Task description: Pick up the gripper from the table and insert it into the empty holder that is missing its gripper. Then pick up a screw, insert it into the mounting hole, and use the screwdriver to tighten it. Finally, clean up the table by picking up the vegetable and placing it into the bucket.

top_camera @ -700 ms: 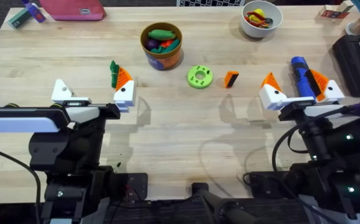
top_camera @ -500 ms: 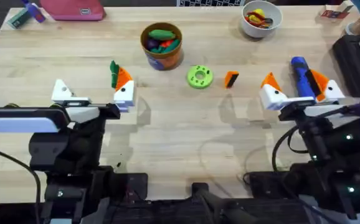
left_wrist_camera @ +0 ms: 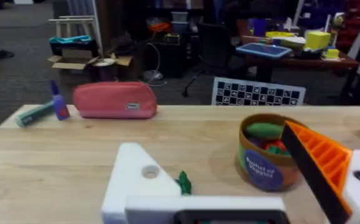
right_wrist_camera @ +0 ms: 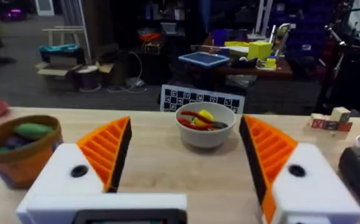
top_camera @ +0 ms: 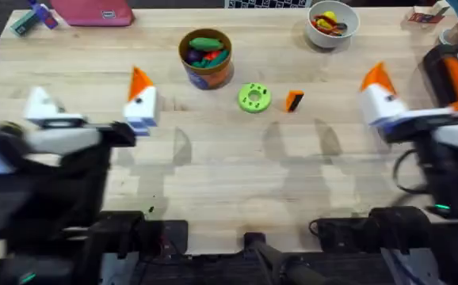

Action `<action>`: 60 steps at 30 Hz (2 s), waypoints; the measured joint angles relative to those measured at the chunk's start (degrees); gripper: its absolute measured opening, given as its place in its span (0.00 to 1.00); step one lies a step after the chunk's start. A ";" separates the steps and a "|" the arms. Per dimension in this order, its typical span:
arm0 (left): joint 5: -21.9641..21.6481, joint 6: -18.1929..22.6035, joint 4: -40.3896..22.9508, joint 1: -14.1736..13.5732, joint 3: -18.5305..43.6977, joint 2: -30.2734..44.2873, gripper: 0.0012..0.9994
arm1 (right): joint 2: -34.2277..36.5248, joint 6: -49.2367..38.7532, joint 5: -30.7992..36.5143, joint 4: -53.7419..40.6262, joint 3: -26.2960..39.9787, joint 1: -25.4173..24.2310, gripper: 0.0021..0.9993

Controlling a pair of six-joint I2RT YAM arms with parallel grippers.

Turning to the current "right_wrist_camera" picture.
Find toy letter blocks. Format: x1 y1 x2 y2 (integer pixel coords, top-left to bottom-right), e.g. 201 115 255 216
310 106 353 133

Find open cardboard box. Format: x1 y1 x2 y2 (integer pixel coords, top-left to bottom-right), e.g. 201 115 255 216
35 58 115 91

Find checkered calibration board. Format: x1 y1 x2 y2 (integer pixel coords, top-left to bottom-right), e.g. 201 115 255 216
159 84 245 114

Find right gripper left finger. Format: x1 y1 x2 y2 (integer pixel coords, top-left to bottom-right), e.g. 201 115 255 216
16 116 133 222

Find blue tray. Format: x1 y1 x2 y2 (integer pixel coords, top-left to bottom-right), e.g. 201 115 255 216
178 51 230 68

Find yellow box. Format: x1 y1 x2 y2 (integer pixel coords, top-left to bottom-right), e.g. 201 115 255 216
247 40 273 61

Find white bowl with tools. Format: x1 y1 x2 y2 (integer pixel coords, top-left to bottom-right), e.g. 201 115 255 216
174 101 237 149

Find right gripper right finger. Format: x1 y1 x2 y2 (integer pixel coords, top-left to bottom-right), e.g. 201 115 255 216
239 114 360 224

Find white cable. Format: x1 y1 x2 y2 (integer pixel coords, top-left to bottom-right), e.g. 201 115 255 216
106 51 148 94

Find black device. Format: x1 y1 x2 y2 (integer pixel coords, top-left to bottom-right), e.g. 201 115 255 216
338 146 360 222

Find brown tub with toys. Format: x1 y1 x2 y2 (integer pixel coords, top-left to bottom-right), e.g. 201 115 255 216
0 114 64 190

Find brown wooden side table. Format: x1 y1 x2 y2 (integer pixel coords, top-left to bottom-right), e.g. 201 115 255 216
198 55 294 80

